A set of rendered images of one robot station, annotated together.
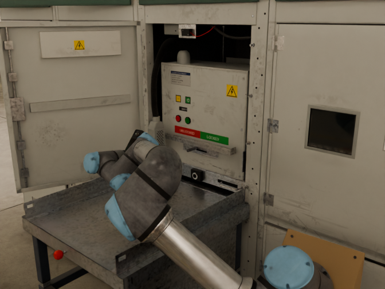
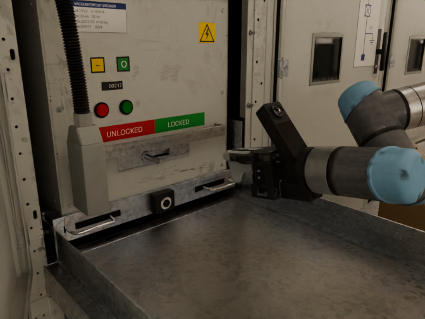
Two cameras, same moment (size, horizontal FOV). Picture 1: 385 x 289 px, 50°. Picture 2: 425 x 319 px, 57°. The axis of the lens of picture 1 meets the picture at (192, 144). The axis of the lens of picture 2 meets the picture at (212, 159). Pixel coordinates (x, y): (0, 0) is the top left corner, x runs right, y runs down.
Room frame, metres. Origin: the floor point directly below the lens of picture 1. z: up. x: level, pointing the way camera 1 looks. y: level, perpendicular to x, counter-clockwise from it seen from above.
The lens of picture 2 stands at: (1.56, 0.87, 1.28)
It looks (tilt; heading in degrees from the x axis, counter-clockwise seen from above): 17 degrees down; 277
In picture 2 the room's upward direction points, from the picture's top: straight up
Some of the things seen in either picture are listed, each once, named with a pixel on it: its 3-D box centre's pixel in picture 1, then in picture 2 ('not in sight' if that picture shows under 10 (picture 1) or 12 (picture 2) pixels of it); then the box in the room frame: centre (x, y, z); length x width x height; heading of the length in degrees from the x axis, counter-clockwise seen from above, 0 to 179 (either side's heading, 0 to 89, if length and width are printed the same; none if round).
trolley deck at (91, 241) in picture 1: (139, 217); (272, 292); (1.52, 0.22, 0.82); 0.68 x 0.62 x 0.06; 139
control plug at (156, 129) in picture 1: (157, 139); (86, 168); (1.90, 0.17, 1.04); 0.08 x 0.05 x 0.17; 139
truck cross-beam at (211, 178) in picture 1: (201, 172); (154, 197); (1.82, -0.04, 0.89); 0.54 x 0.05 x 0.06; 49
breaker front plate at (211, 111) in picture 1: (199, 121); (153, 100); (1.81, -0.03, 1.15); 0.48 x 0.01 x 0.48; 49
